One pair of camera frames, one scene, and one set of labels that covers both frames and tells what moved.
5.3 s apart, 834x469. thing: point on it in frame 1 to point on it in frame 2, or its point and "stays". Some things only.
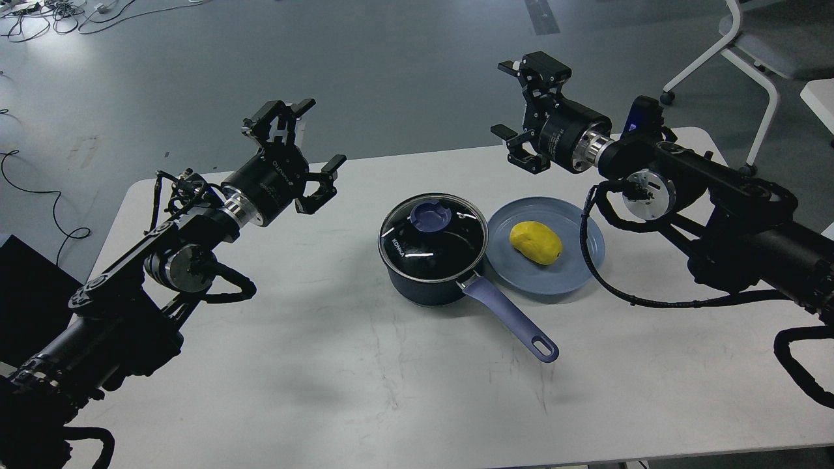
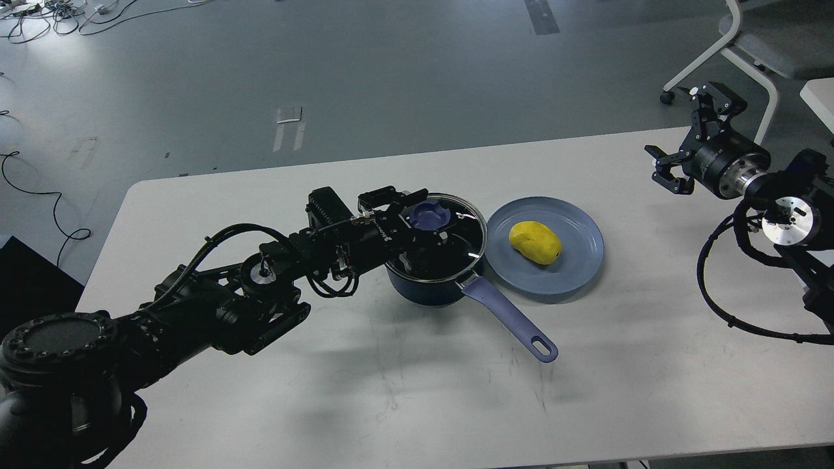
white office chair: (780, 40) stays
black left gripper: (272, 178) to (375, 238)
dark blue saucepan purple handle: (431, 293) stays
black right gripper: (571, 136) to (724, 163)
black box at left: (35, 290) stays
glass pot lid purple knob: (430, 215) stays
